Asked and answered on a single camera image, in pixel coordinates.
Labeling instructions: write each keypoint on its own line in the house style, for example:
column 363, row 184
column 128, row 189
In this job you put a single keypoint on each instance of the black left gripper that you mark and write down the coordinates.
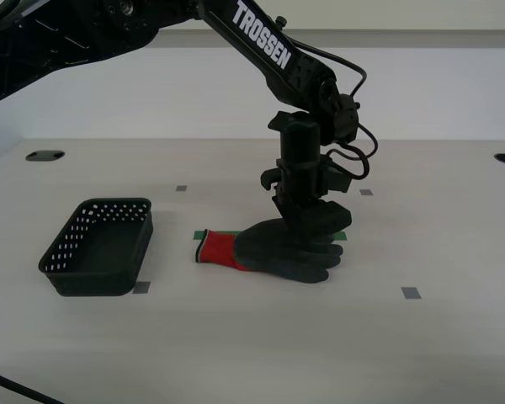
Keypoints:
column 299, row 181

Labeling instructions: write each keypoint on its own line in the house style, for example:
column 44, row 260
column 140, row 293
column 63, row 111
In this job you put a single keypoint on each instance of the red and grey work glove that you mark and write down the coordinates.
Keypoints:
column 286, row 258

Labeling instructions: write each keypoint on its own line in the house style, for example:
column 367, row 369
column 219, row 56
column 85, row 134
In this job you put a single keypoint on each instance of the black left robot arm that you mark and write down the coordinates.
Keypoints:
column 261, row 46

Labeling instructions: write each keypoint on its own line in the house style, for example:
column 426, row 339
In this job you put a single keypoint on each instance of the black perforated plastic basket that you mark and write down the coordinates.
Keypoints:
column 92, row 287

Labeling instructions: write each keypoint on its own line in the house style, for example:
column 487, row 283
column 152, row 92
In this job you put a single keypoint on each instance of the grey tape marker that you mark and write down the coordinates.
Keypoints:
column 366, row 192
column 181, row 188
column 141, row 288

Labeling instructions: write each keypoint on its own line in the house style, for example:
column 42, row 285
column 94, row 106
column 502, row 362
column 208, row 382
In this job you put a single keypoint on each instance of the green tape strip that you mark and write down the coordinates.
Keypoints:
column 197, row 235

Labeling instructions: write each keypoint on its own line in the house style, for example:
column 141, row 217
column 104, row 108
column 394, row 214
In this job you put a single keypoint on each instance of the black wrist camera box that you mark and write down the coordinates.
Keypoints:
column 336, row 180

